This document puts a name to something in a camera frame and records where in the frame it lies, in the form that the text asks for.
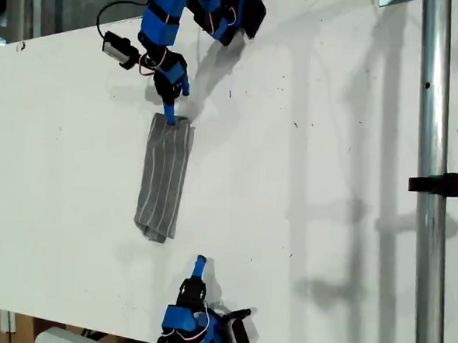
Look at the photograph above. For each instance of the grey striped towel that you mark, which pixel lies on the grey striped towel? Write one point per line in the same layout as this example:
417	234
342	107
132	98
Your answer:
162	183

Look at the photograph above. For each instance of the black post clamp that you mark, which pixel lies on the black post clamp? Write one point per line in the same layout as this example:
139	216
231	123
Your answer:
446	185

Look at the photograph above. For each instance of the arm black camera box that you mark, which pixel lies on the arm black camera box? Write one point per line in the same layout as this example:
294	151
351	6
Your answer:
118	48
240	335

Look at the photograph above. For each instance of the steel post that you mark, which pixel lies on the steel post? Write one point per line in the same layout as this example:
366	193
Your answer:
434	114

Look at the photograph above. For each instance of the camera black stalk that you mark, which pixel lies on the camera black stalk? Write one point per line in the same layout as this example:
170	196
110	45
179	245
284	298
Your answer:
141	59
240	313

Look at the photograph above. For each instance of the wooden table leg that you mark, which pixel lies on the wooden table leg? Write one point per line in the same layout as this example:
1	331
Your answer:
23	330

